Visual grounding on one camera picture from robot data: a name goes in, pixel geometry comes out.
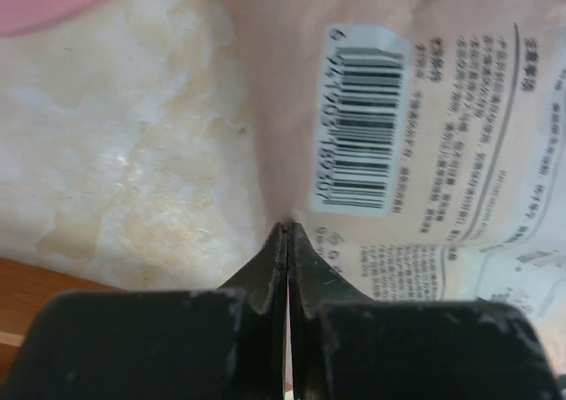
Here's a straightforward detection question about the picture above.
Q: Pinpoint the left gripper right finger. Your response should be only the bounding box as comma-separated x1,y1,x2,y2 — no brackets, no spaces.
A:
287,223,367,399

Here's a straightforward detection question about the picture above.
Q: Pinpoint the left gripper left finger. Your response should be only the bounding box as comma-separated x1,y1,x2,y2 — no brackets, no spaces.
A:
222,223,287,399

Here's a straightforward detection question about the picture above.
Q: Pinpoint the beige cat litter bag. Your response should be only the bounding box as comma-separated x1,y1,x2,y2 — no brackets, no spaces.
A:
221,0,565,399

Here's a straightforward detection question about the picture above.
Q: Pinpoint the orange compartment tray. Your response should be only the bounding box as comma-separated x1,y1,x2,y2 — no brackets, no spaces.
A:
0,258,116,348

